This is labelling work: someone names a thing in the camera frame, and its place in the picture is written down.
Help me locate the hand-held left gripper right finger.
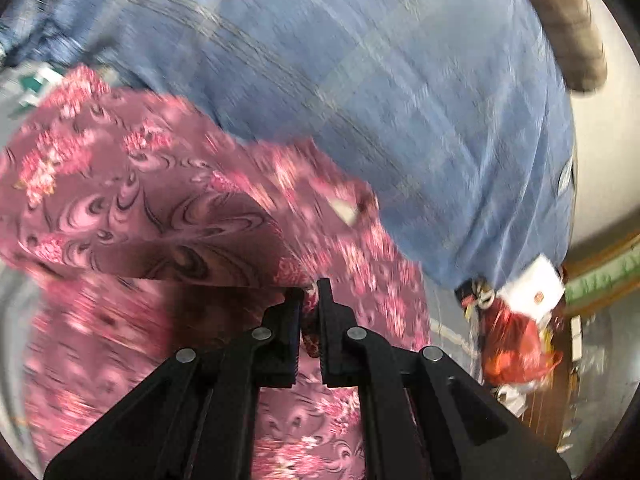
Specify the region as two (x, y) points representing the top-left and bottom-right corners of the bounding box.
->
(317, 277), (572, 480)

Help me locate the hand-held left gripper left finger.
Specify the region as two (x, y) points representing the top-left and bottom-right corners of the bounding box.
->
(44, 286), (306, 480)

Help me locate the pink floral garment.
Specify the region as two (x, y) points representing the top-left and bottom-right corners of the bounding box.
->
(0, 64), (434, 480)

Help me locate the person's right forearm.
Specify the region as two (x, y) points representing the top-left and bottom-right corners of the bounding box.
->
(504, 0), (609, 94)

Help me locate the black white small object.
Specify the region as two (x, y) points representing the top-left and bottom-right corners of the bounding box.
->
(454, 279), (497, 312)

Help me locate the red plastic bag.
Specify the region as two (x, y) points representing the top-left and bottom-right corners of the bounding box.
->
(479, 299), (564, 387)

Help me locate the white paper packet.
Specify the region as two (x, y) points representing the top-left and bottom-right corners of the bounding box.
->
(499, 254), (567, 322)

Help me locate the person's blue plaid shirt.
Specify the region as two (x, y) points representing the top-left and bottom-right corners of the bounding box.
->
(0, 0), (577, 292)

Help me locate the green patterned strip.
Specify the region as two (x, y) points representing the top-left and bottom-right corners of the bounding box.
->
(564, 249), (640, 307)

